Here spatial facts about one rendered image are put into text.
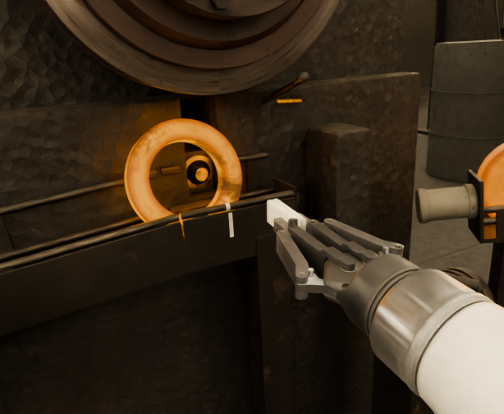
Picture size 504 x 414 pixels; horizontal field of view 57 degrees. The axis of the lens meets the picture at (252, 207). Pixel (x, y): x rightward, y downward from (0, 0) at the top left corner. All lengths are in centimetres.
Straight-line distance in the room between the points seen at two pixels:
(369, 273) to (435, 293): 6
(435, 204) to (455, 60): 250
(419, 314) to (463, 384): 6
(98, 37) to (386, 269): 44
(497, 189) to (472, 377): 56
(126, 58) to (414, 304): 46
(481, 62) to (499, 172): 243
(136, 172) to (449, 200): 51
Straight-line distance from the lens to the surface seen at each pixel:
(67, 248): 68
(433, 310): 36
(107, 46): 64
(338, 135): 79
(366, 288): 41
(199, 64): 65
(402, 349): 37
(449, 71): 332
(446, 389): 34
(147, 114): 75
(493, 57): 326
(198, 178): 81
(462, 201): 84
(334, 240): 50
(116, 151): 75
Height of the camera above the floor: 95
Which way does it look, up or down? 19 degrees down
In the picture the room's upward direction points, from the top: 3 degrees counter-clockwise
